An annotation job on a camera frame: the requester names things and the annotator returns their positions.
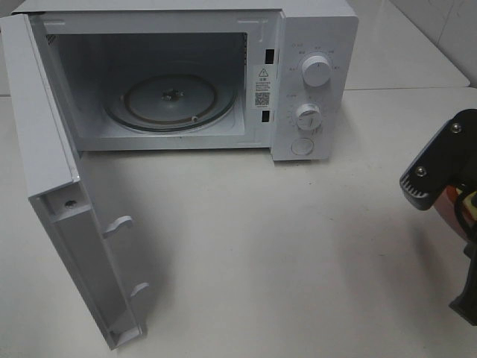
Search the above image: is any pink round plate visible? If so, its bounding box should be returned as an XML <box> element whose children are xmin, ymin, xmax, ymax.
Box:
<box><xmin>434</xmin><ymin>186</ymin><xmax>476</xmax><ymax>240</ymax></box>

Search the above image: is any white timer knob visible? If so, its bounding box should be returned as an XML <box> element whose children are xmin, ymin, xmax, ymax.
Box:
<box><xmin>295</xmin><ymin>104</ymin><xmax>323</xmax><ymax>131</ymax></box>

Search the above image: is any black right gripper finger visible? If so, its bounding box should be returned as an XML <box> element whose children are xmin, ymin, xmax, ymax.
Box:
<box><xmin>449</xmin><ymin>238</ymin><xmax>476</xmax><ymax>324</ymax></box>

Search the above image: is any white microwave oven body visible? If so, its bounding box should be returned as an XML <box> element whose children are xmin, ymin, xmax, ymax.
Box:
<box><xmin>9</xmin><ymin>1</ymin><xmax>358</xmax><ymax>161</ymax></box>

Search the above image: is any sandwich with lettuce and cheese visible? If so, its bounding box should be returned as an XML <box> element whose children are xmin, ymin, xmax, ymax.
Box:
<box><xmin>463</xmin><ymin>192</ymin><xmax>477</xmax><ymax>221</ymax></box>

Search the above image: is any upper white power knob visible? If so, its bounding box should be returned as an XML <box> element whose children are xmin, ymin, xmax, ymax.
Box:
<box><xmin>301</xmin><ymin>54</ymin><xmax>332</xmax><ymax>87</ymax></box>

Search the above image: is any glass microwave turntable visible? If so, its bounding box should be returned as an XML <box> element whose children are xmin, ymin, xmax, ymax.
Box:
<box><xmin>104</xmin><ymin>73</ymin><xmax>237</xmax><ymax>133</ymax></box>

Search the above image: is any white microwave door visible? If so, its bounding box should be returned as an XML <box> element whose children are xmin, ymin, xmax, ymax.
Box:
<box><xmin>1</xmin><ymin>14</ymin><xmax>144</xmax><ymax>349</ymax></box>

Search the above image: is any white warning label sticker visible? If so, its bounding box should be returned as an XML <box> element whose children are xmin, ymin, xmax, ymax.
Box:
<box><xmin>252</xmin><ymin>65</ymin><xmax>274</xmax><ymax>109</ymax></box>

